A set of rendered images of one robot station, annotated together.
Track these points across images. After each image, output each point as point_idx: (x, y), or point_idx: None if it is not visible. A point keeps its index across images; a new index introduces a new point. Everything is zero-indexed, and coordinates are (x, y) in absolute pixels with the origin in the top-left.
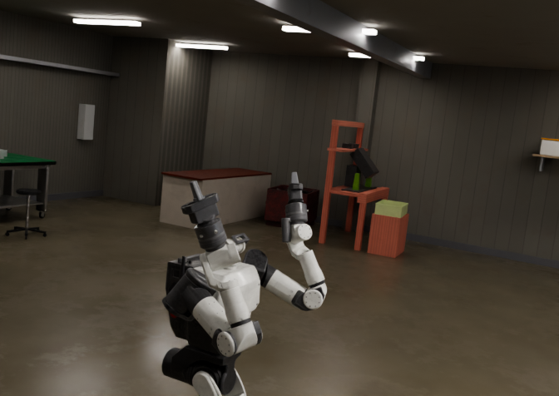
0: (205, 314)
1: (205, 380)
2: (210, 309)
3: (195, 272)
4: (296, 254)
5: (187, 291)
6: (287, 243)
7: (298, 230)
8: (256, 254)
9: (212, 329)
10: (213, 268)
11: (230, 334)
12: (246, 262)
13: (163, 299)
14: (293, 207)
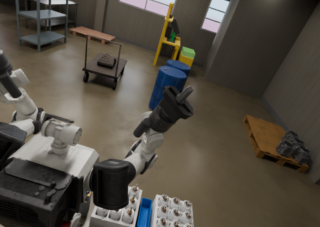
0: (140, 168)
1: (75, 220)
2: (138, 162)
3: (115, 164)
4: (15, 99)
5: (129, 176)
6: (1, 97)
7: (27, 78)
8: (2, 128)
9: (143, 168)
10: None
11: (156, 154)
12: (21, 139)
13: (123, 205)
14: (3, 59)
